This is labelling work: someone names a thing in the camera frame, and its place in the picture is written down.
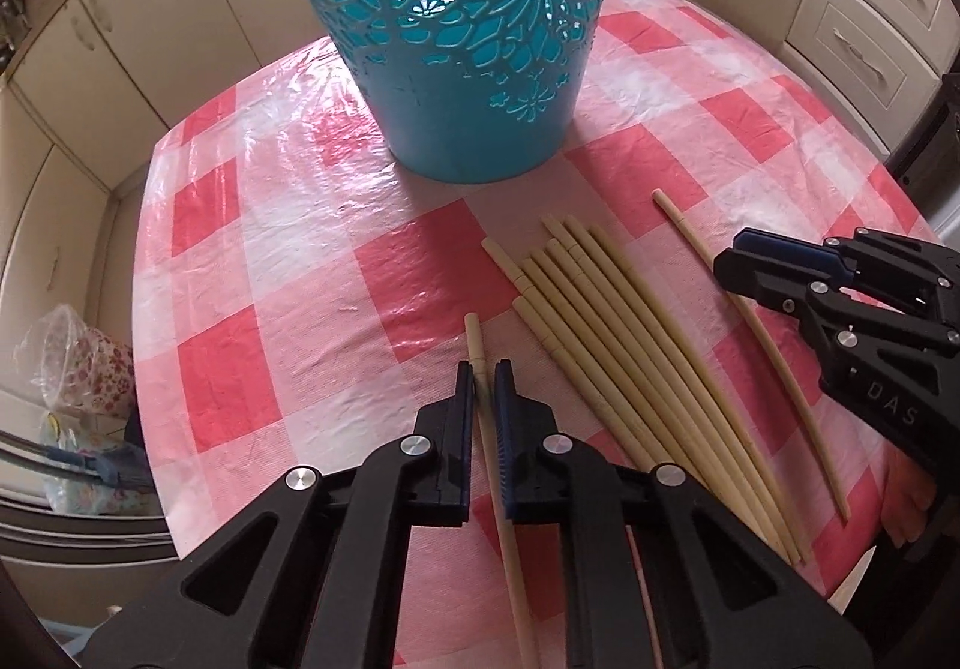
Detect cream kitchen base cabinets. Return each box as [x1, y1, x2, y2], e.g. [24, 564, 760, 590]
[2, 0, 921, 359]

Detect blue perforated plastic basket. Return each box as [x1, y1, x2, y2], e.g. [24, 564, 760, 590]
[308, 0, 604, 183]

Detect cream chopstick bundle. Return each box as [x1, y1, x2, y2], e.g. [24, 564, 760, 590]
[523, 242, 796, 559]
[545, 238, 800, 562]
[578, 227, 812, 563]
[521, 258, 711, 485]
[512, 297, 654, 472]
[532, 215, 809, 563]

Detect beige blue shelf rack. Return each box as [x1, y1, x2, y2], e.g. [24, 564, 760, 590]
[2, 421, 176, 565]

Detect red white checkered tablecloth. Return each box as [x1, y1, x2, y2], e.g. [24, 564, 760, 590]
[130, 0, 944, 669]

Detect cream chopstick short leftmost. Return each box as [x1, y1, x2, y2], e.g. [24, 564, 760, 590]
[482, 237, 530, 293]

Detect person's right hand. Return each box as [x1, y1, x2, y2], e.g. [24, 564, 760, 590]
[880, 448, 935, 549]

